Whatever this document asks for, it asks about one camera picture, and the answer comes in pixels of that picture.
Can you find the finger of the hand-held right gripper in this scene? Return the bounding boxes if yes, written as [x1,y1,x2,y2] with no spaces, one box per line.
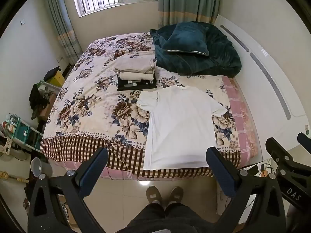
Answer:
[297,132,311,148]
[265,137,294,170]

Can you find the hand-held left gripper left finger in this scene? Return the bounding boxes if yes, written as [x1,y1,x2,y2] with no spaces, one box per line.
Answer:
[27,147,109,233]

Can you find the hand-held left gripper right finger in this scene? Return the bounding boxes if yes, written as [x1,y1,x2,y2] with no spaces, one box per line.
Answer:
[206,147,287,233]

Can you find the white t-shirt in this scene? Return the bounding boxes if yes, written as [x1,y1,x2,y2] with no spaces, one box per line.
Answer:
[136,85,228,170]

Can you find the white nightstand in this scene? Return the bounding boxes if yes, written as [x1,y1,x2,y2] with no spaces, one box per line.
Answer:
[240,158,276,178]

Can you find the grey-brown slipper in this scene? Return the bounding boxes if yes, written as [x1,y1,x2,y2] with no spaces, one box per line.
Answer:
[146,186,162,204]
[169,186,184,204]

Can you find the clear plastic bowl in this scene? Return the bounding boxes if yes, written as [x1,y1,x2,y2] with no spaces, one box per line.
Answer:
[30,157,42,177]

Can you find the floral blanket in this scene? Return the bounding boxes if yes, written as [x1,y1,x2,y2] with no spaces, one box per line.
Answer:
[39,32,242,178]

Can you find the person's dark trouser legs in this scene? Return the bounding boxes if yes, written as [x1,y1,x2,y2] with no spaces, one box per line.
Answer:
[123,203,219,233]

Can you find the green shelf rack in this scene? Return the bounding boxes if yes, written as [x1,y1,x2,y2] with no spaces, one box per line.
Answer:
[2,113,44,151]

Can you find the white headboard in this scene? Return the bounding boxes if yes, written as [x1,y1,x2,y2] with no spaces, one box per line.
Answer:
[214,15,307,161]

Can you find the yellow box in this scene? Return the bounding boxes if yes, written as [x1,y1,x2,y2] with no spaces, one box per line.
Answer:
[47,71,66,86]

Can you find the cream folded garment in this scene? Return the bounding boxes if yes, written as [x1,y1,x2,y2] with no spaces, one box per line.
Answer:
[118,71,156,81]

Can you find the black cloth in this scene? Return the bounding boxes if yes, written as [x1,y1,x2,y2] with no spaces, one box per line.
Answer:
[44,67,62,82]

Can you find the dark green duvet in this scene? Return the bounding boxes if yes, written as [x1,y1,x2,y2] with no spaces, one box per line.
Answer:
[149,21,242,78]

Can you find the beige folded garment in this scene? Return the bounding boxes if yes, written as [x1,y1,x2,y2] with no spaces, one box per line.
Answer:
[113,53,157,74]

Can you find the dark green pillow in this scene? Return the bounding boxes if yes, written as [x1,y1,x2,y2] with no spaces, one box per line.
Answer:
[162,22,210,57]

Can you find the narrow green curtain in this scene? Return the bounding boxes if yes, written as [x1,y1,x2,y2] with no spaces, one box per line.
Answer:
[42,0,83,66]

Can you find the wide green curtain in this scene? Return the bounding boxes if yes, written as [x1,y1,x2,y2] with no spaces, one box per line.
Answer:
[157,0,220,30]

